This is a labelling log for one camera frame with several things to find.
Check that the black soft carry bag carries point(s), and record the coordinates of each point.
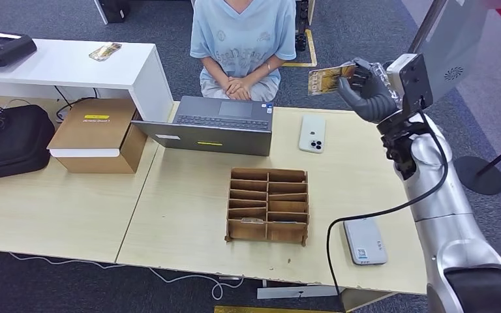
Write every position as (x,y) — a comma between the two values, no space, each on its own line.
(13,142)

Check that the black wheeled stand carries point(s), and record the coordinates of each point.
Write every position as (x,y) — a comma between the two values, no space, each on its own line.
(302,41)

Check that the white smartphone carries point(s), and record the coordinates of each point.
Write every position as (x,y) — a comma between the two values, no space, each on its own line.
(312,131)

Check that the black stanchion post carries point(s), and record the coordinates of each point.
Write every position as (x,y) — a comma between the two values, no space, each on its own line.
(478,177)

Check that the person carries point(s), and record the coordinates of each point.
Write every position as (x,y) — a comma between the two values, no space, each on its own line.
(244,34)

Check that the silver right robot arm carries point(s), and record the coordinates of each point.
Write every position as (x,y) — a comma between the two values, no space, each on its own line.
(440,207)

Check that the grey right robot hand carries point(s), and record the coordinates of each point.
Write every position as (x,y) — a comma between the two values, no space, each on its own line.
(371,99)

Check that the brown cardboard box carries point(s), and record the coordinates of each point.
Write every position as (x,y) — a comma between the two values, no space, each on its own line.
(95,129)

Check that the grey open laptop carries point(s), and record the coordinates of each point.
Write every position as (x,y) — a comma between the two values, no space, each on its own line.
(203,138)

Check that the black desktop device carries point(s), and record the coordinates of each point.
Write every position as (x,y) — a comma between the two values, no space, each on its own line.
(4,47)

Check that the black cabinet white frame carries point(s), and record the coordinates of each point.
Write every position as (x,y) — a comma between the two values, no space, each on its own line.
(114,8)

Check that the grey kiosk panel stand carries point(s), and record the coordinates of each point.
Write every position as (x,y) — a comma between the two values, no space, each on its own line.
(453,43)

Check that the yellow printed ID card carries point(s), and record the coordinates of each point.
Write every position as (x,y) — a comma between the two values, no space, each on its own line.
(326,80)

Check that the chrome stanchion post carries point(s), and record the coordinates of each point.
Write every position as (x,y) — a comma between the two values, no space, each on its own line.
(423,26)

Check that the pale grey card reader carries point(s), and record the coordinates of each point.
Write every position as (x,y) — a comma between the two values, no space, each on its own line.
(365,237)

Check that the brown cardboard card organizer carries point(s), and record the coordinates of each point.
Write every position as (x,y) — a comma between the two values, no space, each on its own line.
(267,207)

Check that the printed card stack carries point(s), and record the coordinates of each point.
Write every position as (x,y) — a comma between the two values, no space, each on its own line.
(105,52)

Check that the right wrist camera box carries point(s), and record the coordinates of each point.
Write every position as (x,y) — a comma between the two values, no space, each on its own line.
(414,82)

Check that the white side shelf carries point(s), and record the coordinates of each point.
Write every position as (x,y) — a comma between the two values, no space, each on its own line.
(60,65)

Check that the person's left forearm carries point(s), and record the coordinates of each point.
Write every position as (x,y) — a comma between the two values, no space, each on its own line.
(263,71)

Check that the person's left hand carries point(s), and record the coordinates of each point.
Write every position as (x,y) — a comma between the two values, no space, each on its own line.
(245,88)

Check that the yellow floor tape outline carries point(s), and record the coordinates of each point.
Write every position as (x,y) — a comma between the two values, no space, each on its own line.
(312,47)

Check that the room key card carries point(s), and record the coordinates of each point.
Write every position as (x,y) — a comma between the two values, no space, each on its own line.
(252,220)

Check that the person's right forearm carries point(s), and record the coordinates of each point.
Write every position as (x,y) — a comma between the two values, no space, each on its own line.
(213,71)

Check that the person's right hand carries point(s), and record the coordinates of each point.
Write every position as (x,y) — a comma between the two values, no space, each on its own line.
(231,91)

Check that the white table bracket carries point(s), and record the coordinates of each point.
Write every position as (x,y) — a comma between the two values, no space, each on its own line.
(293,292)

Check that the yellow floor tape strip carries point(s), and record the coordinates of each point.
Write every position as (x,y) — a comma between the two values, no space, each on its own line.
(255,309)

